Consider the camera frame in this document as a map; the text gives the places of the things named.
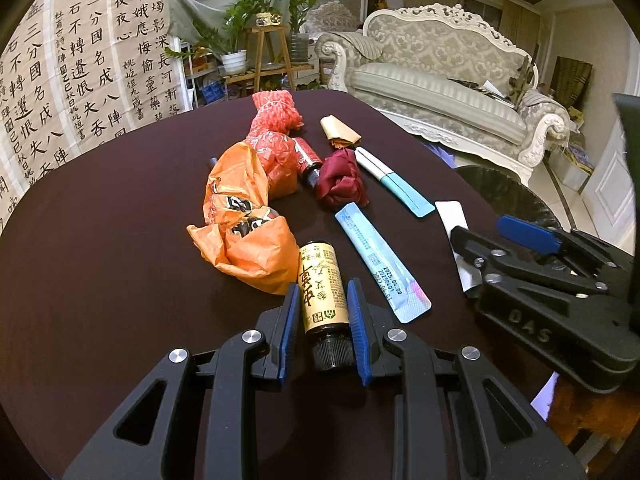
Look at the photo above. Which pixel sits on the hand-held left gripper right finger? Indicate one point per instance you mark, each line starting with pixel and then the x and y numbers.
pixel 357 332

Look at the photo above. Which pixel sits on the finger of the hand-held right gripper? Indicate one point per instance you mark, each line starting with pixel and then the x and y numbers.
pixel 467 247
pixel 530 235

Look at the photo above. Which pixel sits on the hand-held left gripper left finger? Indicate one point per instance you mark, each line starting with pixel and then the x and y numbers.
pixel 287 332

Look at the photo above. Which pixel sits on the white paper strip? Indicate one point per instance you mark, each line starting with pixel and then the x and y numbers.
pixel 450 215

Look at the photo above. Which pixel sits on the black trash bin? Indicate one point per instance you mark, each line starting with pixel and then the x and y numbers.
pixel 500 190

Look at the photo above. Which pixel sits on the brown bottle yellow label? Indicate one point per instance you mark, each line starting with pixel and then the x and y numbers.
pixel 322 290

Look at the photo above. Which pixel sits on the light blue printed packet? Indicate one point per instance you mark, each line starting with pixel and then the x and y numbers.
pixel 375 255

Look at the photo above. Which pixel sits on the orange plastic bag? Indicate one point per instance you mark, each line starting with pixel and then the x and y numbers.
pixel 250 255

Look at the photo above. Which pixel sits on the white and blue packet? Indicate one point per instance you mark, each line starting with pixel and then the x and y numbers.
pixel 395 185

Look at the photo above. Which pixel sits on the dark red cloth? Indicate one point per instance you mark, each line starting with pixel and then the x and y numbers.
pixel 342 177

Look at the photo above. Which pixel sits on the clear storage box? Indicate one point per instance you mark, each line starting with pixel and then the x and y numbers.
pixel 570 167

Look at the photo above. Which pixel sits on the orange brown fuzzy cloth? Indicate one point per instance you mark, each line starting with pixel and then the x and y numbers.
pixel 595 420

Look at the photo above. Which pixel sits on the white panel door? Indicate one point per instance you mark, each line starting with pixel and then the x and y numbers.
pixel 610 185

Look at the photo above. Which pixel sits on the purple cloth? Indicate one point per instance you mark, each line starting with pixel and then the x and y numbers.
pixel 442 155

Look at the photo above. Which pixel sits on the pale patterned blanket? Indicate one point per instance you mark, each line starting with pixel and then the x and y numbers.
pixel 542 102

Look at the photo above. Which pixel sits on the papers on sofa seat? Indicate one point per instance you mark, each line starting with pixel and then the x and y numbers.
pixel 480 87

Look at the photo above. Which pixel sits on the dark slender ornament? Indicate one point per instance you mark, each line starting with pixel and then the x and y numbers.
pixel 525 75

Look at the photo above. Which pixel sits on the ornate white grey sofa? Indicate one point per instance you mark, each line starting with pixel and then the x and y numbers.
pixel 425 90

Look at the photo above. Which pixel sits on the tan paper scrap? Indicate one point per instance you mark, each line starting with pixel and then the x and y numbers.
pixel 337 130

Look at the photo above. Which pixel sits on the dark bottle red label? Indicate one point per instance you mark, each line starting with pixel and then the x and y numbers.
pixel 306 157

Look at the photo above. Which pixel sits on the red patterned plastic bag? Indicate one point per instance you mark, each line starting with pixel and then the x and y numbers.
pixel 272 110

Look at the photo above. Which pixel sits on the grey striped blanket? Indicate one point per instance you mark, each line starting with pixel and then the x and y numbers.
pixel 362 45

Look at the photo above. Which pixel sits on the blue crate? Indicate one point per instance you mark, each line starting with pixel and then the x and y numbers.
pixel 212 92

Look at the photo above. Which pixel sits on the tall plant in grey pot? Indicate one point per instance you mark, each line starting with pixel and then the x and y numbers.
pixel 300 45

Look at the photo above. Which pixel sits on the wooden plant stand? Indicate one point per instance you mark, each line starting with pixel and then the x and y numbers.
pixel 280 60

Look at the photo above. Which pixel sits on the metal shelf rack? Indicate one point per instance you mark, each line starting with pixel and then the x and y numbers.
pixel 200 80

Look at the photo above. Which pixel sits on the ornate white armchair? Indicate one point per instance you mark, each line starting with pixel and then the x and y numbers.
pixel 332 15

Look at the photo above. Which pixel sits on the plant in white pot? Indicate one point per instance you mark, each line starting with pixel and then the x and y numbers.
pixel 234 60

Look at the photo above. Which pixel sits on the yellow decorated pot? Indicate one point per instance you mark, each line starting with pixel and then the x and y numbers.
pixel 267 19

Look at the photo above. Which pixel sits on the grey tarp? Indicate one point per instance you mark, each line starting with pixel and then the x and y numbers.
pixel 200 5

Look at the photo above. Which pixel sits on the calligraphy wall hanging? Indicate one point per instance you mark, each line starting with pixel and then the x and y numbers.
pixel 75 60

